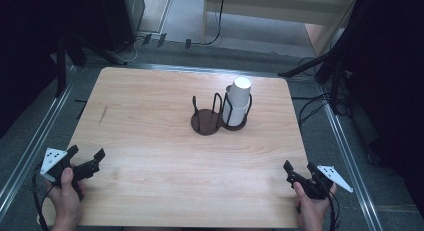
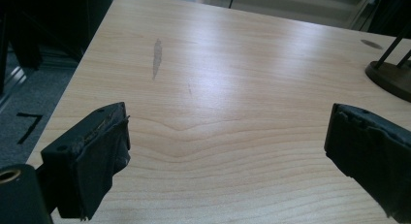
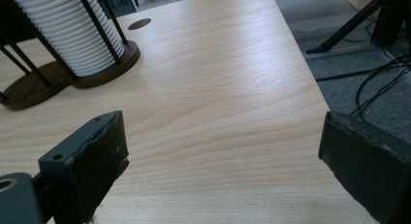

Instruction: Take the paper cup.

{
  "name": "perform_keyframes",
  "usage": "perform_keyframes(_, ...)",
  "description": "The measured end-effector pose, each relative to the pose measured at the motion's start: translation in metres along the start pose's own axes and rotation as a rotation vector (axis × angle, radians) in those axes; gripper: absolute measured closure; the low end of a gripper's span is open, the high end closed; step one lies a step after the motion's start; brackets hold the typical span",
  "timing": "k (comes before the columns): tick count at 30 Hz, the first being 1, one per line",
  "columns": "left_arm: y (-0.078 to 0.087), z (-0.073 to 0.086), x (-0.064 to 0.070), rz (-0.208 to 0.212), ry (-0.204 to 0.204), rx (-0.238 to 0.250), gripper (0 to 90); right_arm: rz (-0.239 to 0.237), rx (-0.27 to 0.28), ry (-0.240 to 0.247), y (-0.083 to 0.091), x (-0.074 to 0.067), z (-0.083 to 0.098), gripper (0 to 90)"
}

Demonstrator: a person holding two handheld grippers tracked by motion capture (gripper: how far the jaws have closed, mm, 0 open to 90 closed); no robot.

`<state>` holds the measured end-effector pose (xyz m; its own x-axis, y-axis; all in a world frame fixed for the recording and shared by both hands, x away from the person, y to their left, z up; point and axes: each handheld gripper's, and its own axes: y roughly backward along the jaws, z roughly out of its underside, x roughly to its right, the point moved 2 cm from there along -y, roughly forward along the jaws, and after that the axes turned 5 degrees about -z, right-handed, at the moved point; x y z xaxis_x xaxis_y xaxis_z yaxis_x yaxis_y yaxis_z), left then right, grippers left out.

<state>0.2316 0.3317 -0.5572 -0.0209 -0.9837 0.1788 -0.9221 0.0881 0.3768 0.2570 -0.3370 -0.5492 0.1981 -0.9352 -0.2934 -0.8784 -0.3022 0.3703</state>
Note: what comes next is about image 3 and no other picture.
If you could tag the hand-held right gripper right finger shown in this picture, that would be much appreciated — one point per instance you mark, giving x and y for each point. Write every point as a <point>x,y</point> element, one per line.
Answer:
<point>371,172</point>

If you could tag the stack of white cups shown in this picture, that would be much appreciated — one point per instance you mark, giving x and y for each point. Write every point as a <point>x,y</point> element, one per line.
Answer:
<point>64,30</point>

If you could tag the black metal stand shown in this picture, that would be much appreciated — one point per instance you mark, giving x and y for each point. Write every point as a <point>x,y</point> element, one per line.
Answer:
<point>344,32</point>

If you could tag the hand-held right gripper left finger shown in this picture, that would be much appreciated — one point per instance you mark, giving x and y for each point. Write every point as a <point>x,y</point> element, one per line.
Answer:
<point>87,166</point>

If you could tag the dark cabinet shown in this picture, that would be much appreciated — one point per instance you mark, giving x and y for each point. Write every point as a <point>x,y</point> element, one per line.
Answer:
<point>119,2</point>

